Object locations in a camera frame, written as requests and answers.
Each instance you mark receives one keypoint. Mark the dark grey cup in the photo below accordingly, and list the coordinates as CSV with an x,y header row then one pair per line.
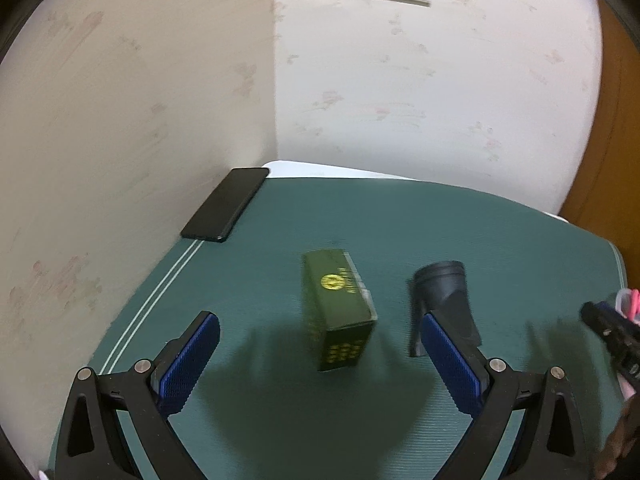
x,y
450,295

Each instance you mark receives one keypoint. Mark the brown wooden door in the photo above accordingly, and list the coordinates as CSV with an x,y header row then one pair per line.
x,y
615,160

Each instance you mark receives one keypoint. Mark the green cardboard box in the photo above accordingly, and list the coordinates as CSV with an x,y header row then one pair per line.
x,y
335,305

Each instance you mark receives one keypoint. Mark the black smartphone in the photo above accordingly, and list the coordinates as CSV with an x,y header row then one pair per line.
x,y
225,205

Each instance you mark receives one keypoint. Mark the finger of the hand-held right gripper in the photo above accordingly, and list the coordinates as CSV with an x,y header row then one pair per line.
x,y
631,367
607,322

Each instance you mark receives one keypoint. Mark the clear plastic container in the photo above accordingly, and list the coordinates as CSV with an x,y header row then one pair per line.
x,y
621,300

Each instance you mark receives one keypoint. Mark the green table mat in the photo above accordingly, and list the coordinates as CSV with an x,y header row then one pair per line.
x,y
300,425

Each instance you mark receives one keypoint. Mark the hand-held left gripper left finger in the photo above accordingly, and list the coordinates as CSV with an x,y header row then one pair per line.
x,y
192,360

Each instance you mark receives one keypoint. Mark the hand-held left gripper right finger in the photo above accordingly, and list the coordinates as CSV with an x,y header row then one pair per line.
x,y
450,360

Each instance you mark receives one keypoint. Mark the hot pink foam curler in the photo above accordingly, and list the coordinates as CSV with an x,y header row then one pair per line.
x,y
635,305

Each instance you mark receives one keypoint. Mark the person's right forearm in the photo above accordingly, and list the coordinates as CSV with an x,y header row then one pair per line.
x,y
617,440

